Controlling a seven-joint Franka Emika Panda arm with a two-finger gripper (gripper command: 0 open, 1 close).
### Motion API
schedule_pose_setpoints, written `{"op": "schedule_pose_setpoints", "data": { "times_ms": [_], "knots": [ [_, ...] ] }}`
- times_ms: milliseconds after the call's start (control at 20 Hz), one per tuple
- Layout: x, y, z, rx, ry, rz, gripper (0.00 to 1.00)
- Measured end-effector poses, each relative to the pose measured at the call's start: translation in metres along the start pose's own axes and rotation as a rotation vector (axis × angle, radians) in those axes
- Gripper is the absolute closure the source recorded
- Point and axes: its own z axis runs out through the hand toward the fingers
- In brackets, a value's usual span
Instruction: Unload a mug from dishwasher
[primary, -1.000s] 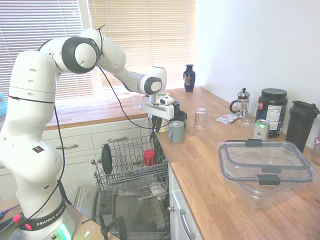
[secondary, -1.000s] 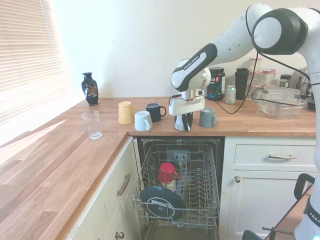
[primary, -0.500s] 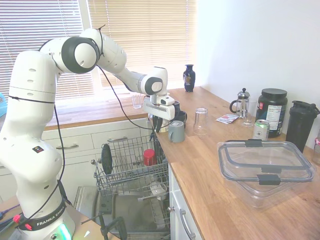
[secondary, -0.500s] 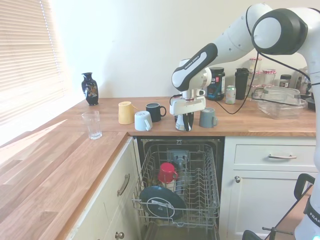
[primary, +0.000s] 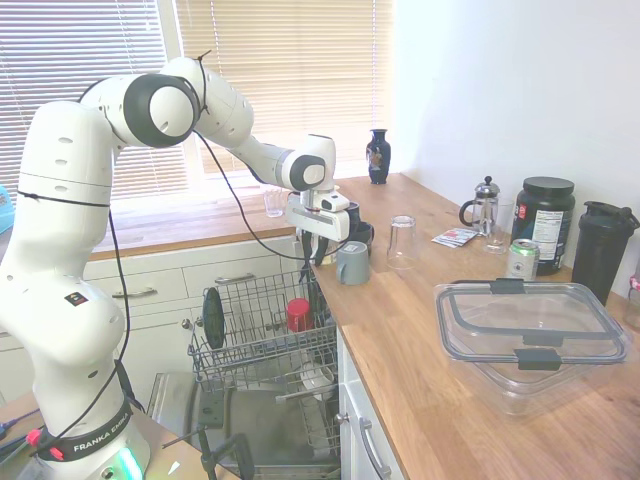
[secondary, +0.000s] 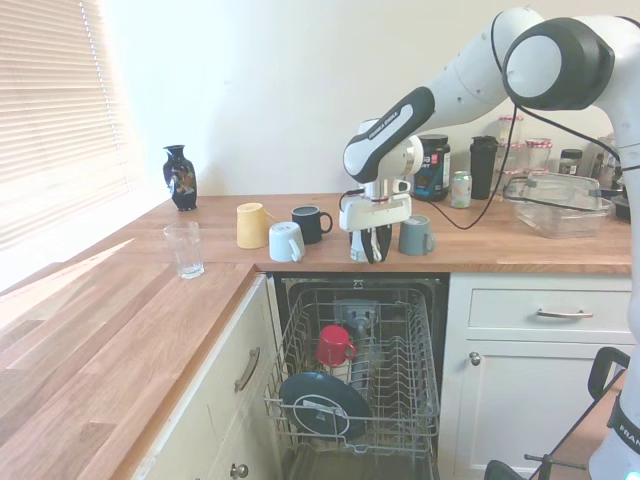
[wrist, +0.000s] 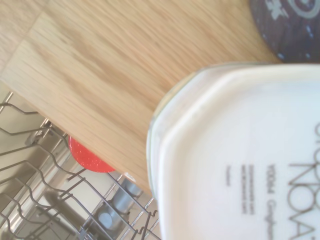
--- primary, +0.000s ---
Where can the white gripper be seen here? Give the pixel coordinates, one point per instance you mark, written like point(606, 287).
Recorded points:
point(312, 217)

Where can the white floral pattern mug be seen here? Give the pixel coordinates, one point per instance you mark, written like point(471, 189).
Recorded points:
point(330, 260)

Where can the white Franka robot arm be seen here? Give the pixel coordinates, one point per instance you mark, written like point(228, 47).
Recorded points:
point(65, 200)

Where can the grey mug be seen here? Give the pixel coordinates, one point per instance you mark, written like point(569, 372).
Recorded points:
point(352, 265)

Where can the black mug with print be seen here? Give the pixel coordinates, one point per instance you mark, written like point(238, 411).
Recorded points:
point(364, 235)

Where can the red mug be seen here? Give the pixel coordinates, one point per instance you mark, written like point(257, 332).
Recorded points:
point(300, 315)

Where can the stainless steel dishwasher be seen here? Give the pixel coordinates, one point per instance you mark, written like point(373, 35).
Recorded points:
point(260, 425)

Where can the short ribbed drinking glass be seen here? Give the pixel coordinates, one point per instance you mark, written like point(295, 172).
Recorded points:
point(273, 204)

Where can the clear tumbler glass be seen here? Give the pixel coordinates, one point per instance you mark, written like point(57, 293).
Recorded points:
point(401, 245)

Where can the dark blue painted vase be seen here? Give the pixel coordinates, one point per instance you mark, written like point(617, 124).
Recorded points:
point(378, 160)

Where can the dark grey plate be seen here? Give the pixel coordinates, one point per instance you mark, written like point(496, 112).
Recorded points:
point(214, 317)

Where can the red white sachet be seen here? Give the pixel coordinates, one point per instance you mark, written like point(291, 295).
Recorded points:
point(452, 239)

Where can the round metal cabinet knob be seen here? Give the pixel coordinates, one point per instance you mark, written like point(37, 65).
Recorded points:
point(342, 417)
point(187, 325)

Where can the white kitchen cabinet unit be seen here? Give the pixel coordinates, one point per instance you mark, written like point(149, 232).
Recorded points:
point(165, 310)
point(357, 450)

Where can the glass French press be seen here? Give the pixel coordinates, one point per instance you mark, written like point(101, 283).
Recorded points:
point(485, 207)

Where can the white venetian window blind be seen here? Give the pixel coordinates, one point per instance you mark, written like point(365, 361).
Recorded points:
point(300, 65)
point(60, 30)

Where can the tall clear drinking glass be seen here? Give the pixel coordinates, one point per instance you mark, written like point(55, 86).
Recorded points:
point(498, 225)

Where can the white green drink can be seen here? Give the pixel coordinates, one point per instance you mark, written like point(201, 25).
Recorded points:
point(523, 260)

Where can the black metal clamp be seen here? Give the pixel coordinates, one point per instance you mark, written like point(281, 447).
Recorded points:
point(235, 452)

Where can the black protein powder tub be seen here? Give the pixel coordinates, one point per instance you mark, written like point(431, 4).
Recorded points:
point(542, 200)

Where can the clear container lid grey rim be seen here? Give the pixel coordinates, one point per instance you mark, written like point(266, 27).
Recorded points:
point(530, 345)

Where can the clear plastic food container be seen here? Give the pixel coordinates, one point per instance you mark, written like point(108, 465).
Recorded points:
point(540, 390)

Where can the black shaker bottle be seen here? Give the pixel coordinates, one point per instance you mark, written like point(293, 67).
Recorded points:
point(597, 250)

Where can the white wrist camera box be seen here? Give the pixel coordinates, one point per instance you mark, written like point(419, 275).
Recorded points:
point(336, 203)

